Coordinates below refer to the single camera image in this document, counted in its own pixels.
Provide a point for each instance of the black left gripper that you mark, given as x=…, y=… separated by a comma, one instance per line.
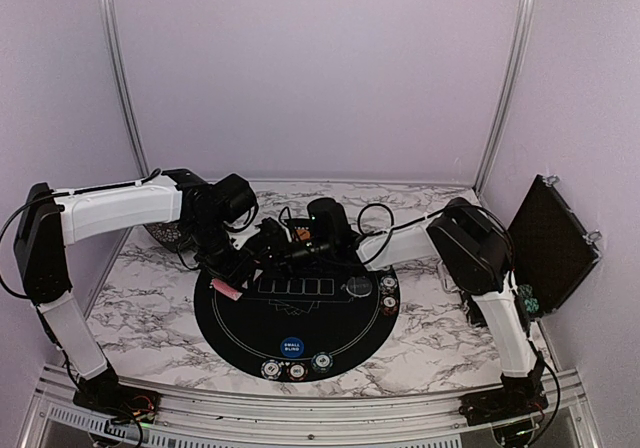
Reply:
x=234, y=272

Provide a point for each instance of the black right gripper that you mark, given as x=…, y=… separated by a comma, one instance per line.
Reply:
x=280, y=251

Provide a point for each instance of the orange big blind button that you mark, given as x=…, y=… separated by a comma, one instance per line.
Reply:
x=300, y=234

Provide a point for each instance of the black dealer button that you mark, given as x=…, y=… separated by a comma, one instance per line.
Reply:
x=359, y=287

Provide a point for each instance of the red playing card deck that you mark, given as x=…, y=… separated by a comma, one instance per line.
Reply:
x=224, y=289

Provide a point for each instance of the blue small blind button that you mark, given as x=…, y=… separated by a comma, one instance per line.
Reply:
x=292, y=347

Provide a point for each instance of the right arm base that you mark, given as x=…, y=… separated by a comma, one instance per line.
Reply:
x=501, y=404

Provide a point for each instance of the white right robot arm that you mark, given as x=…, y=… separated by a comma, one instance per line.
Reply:
x=473, y=245

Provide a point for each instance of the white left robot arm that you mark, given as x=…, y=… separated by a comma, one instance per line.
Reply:
x=52, y=220

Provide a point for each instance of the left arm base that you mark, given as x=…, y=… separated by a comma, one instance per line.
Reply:
x=105, y=393

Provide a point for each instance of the black floral patterned pouch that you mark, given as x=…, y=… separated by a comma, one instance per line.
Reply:
x=169, y=236

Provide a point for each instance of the round black poker mat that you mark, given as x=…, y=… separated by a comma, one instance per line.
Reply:
x=309, y=303

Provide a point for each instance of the black poker chip case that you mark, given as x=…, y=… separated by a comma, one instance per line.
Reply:
x=553, y=252

